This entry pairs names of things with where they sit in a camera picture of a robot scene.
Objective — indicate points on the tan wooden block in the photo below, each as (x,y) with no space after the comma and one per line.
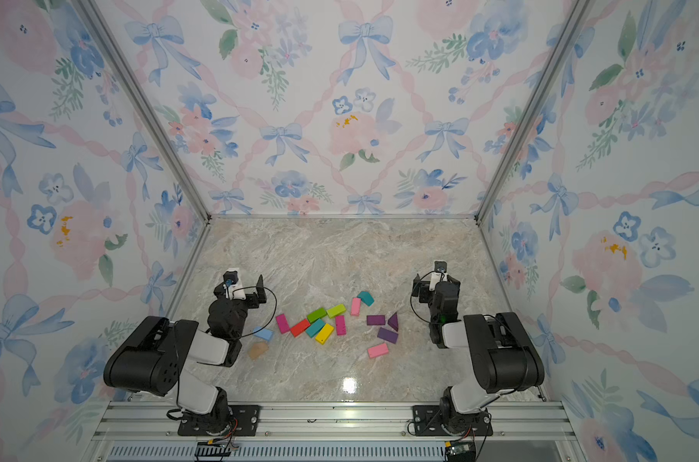
(257,350)

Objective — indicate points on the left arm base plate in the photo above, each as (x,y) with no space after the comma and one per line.
(241,420)

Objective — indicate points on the left frame post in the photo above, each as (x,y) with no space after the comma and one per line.
(95,22)

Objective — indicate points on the yellow block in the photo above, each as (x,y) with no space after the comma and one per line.
(324,334)

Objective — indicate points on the purple triangle block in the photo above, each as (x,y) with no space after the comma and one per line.
(393,322)

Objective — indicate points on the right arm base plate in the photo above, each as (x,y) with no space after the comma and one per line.
(429,420)

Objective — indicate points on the teal rectangular block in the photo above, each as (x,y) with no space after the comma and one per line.
(314,329)

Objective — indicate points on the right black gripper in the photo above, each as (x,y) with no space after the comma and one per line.
(424,288)

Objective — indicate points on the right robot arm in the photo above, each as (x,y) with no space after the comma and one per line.
(503,358)

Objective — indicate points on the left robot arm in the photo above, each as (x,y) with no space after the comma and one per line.
(153,360)

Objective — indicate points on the purple block lower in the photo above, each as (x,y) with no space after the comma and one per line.
(388,335)

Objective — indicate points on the red block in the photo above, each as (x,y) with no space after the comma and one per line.
(300,328)

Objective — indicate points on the purple block upper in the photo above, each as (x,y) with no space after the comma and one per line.
(376,320)

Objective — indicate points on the lime green block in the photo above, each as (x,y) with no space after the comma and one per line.
(336,311)

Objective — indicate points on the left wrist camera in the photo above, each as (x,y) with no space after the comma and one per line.
(233,285)

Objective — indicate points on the light pink upright block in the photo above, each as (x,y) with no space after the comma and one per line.
(355,307)

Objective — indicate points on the right frame post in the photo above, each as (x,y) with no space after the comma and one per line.
(571,29)

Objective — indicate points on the magenta block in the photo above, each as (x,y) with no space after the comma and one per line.
(341,327)
(283,324)

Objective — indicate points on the light blue block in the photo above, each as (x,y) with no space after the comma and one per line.
(265,334)

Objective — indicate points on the frame post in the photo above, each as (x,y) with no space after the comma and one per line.
(95,22)
(571,29)

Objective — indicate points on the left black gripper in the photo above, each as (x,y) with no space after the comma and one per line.
(254,301)

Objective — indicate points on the green circuit board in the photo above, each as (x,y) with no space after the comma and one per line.
(460,452)

